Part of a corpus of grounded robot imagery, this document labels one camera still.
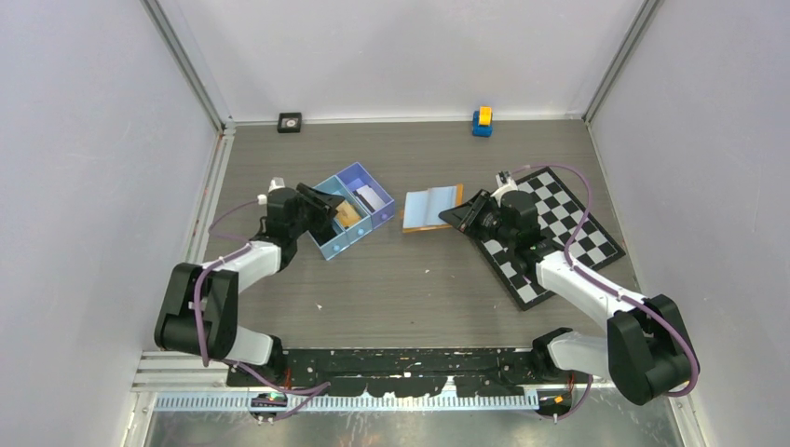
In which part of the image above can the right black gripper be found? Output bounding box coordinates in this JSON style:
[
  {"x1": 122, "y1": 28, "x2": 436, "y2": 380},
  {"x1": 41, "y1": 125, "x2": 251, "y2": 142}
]
[{"x1": 440, "y1": 189, "x2": 516, "y2": 248}]

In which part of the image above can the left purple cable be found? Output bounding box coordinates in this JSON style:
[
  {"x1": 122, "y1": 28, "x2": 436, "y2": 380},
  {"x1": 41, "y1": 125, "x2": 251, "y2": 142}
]
[{"x1": 192, "y1": 196, "x2": 337, "y2": 424}]

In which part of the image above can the black white checkerboard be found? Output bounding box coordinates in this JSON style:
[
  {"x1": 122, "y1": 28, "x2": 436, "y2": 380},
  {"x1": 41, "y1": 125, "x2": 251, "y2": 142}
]
[{"x1": 473, "y1": 167, "x2": 625, "y2": 311}]

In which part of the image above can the blue yellow toy block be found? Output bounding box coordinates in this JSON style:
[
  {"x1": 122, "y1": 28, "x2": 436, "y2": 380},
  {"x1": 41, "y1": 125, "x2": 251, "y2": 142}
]
[{"x1": 471, "y1": 106, "x2": 493, "y2": 138}]

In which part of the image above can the yellow item in blue drawer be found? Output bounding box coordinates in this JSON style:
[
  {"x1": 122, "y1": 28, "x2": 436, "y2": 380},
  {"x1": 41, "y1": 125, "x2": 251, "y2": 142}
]
[{"x1": 335, "y1": 200, "x2": 361, "y2": 229}]

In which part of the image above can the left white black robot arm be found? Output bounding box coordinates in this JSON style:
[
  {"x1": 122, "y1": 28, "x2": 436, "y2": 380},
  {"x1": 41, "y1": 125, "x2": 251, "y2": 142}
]
[{"x1": 154, "y1": 179, "x2": 345, "y2": 386}]

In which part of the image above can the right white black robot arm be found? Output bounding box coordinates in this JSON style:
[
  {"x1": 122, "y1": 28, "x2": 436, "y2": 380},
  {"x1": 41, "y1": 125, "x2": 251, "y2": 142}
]
[{"x1": 439, "y1": 188, "x2": 701, "y2": 405}]

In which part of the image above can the blue purple three-drawer organizer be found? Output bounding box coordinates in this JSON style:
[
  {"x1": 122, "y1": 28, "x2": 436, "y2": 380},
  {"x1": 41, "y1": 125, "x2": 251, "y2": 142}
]
[{"x1": 311, "y1": 162, "x2": 396, "y2": 260}]

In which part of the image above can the orange leather card holder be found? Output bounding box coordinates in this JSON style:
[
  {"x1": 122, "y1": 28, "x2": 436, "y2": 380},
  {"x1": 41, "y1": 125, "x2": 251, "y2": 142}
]
[{"x1": 402, "y1": 183, "x2": 463, "y2": 233}]

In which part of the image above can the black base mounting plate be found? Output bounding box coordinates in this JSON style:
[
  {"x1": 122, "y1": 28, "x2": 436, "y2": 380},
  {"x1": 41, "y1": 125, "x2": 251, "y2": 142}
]
[{"x1": 252, "y1": 347, "x2": 588, "y2": 398}]

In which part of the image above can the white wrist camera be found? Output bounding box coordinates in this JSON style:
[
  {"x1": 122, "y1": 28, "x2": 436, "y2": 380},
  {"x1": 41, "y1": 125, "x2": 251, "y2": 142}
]
[
  {"x1": 256, "y1": 177, "x2": 288, "y2": 207},
  {"x1": 492, "y1": 170, "x2": 518, "y2": 203}
]

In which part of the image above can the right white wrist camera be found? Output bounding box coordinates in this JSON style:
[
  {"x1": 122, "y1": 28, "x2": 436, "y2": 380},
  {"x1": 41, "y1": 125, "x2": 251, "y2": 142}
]
[{"x1": 492, "y1": 170, "x2": 518, "y2": 203}]

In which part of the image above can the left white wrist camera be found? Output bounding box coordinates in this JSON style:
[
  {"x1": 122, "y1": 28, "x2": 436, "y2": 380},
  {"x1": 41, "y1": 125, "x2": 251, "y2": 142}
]
[{"x1": 256, "y1": 177, "x2": 288, "y2": 207}]

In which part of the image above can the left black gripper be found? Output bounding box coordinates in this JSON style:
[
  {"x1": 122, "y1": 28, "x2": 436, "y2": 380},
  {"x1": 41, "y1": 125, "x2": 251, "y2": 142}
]
[{"x1": 289, "y1": 184, "x2": 343, "y2": 238}]

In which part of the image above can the small black square box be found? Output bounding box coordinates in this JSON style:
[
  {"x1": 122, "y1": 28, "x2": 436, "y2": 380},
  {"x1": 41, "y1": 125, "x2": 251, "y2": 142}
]
[{"x1": 277, "y1": 112, "x2": 303, "y2": 134}]

